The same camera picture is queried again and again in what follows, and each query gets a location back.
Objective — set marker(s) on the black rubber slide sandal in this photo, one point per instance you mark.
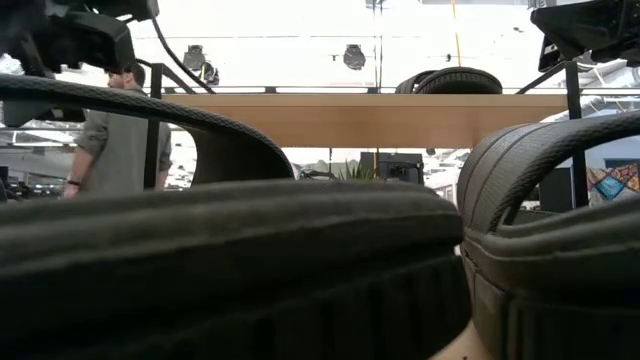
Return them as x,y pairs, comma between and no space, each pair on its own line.
460,82
225,250
550,280

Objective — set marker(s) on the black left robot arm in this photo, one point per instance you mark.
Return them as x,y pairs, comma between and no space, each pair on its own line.
110,7

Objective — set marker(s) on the wooden shelf with metal legs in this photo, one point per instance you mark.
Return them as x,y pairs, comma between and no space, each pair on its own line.
350,120

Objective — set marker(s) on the person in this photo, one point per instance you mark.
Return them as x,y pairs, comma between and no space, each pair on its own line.
120,150

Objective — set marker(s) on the black ceiling fixture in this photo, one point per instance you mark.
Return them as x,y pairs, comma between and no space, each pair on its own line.
354,57
197,60

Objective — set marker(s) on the colourful patterned panel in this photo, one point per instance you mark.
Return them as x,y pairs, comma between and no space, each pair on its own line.
615,185

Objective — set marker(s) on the black computer case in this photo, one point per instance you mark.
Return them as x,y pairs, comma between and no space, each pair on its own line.
395,167

